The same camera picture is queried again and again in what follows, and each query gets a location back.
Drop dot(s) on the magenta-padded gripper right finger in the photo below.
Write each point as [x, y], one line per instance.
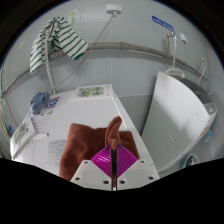
[140, 173]

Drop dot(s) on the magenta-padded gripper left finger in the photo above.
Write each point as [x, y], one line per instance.
[87, 174]

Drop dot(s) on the brown towel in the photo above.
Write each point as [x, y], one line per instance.
[83, 143]

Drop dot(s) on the round teal plastic item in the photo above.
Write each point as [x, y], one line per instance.
[192, 160]

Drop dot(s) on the white washing machine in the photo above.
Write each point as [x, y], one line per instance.
[176, 116]

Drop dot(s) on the blue crumpled cloth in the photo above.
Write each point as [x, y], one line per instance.
[40, 101]

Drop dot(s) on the white upright pipe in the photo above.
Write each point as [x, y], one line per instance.
[50, 73]

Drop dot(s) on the metal water tap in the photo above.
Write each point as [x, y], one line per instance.
[172, 43]

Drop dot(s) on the green white striped cloth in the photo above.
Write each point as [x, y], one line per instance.
[66, 38]

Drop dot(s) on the grey wall pipe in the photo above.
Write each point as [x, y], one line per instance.
[140, 47]

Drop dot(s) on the small white wall box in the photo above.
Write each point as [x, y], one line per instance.
[184, 38]

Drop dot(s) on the blue wall sign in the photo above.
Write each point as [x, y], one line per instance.
[162, 23]

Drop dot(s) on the white wall socket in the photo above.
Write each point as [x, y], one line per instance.
[113, 8]

